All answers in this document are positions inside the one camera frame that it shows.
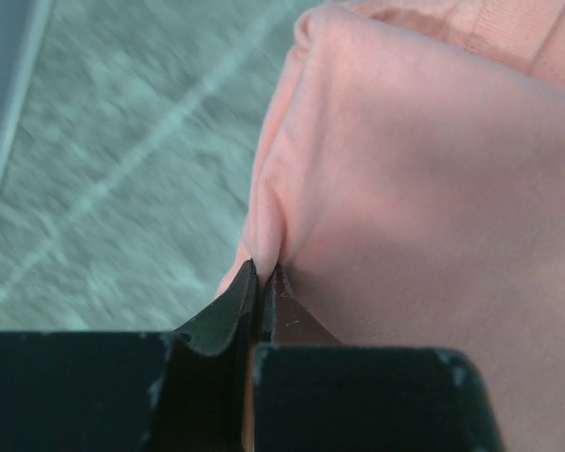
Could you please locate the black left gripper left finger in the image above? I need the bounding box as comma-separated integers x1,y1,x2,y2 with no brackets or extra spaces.
143,261,258,451

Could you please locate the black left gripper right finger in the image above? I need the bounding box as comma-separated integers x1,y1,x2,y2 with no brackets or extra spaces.
256,265,345,452

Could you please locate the salmon pink t shirt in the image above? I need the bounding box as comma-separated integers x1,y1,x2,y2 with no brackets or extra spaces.
236,1,565,451

